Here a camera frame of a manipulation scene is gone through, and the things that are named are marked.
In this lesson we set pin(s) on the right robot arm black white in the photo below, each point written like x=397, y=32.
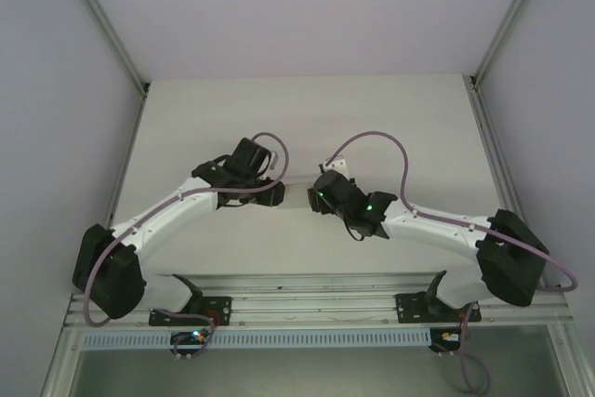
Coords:
x=432, y=225

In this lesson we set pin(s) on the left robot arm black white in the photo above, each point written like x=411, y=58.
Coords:
x=167, y=215

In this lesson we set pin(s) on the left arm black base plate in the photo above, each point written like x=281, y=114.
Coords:
x=218, y=311

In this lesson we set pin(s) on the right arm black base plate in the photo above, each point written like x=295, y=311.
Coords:
x=409, y=308

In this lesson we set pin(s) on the aluminium table side rail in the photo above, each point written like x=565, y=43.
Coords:
x=132, y=146
x=488, y=136

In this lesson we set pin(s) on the aluminium lower frame bar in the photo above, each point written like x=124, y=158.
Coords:
x=60, y=364
x=574, y=360

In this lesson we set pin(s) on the white paper box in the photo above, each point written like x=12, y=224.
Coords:
x=297, y=196

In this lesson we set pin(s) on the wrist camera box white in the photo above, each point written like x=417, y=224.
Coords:
x=274, y=160
x=339, y=167

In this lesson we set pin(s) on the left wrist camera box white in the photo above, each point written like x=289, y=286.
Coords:
x=274, y=160

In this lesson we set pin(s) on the aluminium frame post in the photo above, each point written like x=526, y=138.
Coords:
x=511, y=16
x=102, y=20

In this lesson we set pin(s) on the aluminium mounting rail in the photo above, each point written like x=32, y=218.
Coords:
x=302, y=304

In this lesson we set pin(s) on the small circuit board with LED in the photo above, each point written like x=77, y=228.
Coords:
x=190, y=339
x=448, y=339

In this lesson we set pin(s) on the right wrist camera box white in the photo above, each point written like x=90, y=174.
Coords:
x=339, y=167

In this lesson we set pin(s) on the grey metal sheet panel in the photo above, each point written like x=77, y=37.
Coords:
x=302, y=374

